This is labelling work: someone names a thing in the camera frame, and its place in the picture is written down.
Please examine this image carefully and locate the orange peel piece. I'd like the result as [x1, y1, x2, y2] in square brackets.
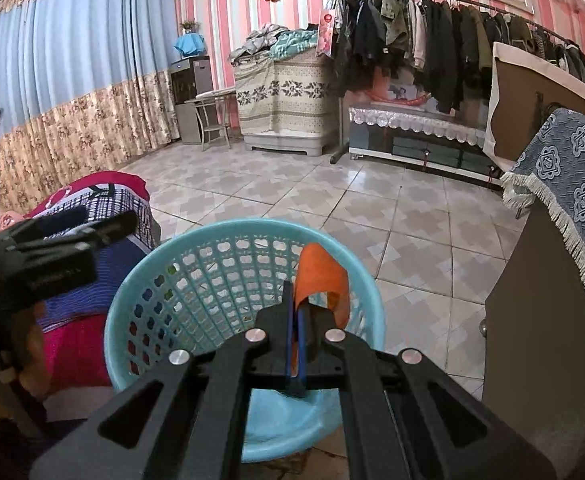
[293, 243, 351, 330]

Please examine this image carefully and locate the person left hand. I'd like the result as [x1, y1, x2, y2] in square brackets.
[0, 302, 50, 426]

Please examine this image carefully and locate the striped blue red bedspread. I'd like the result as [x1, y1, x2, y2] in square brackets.
[27, 171, 157, 394]

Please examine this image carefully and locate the light blue laundry basket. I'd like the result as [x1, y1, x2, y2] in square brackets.
[104, 216, 387, 464]

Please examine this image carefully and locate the blue and floral curtain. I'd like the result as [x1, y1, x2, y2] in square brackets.
[0, 0, 178, 214]

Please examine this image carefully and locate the grey water dispenser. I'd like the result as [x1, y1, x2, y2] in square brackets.
[169, 55, 213, 144]

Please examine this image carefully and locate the low tv cabinet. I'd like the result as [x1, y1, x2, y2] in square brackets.
[347, 103, 503, 186]

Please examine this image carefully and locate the blue cloth covered bottle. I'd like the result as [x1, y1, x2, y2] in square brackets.
[174, 32, 206, 58]

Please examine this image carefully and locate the patterned cloth covered cabinet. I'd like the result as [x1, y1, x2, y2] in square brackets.
[234, 49, 339, 156]

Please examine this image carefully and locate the pile of folded clothes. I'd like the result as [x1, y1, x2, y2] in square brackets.
[228, 23, 318, 64]

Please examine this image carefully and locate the brown board with white edge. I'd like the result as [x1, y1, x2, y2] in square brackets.
[483, 42, 585, 171]

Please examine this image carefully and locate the clothes rack with garments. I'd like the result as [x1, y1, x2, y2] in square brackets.
[329, 0, 585, 114]

